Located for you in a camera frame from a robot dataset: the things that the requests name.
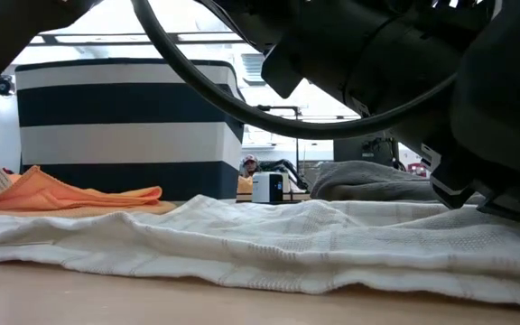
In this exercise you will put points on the white towel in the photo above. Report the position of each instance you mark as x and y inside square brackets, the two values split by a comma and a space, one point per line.
[260, 244]

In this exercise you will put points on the tan waffle towel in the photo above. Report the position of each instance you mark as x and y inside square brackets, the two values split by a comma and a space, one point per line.
[106, 210]

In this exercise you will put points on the orange towel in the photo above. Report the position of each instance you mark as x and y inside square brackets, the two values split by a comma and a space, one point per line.
[61, 194]

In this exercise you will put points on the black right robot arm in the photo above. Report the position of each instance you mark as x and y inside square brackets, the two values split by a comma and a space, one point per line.
[377, 54]

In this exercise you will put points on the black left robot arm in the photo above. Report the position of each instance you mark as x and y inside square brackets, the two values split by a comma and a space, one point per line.
[2, 36]

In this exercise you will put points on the black background robot arm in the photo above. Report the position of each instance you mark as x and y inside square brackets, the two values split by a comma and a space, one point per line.
[287, 167]

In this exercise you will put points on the grey towel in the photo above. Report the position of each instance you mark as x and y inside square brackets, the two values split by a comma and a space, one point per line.
[368, 180]

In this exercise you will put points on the black monitor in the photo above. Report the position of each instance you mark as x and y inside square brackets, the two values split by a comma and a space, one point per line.
[359, 151]

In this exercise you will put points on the white timer with display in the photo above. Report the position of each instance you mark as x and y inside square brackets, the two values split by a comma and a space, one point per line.
[269, 187]

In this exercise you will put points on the black bent pipe stand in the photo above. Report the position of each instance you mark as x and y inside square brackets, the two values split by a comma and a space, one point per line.
[282, 108]

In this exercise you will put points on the person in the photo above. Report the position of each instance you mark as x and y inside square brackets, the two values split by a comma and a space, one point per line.
[248, 164]

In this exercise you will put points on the navy white striped fabric bin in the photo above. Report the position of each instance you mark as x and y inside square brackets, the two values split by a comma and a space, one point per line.
[120, 144]

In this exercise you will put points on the black hanging camera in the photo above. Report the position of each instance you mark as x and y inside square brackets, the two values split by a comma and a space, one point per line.
[3, 86]

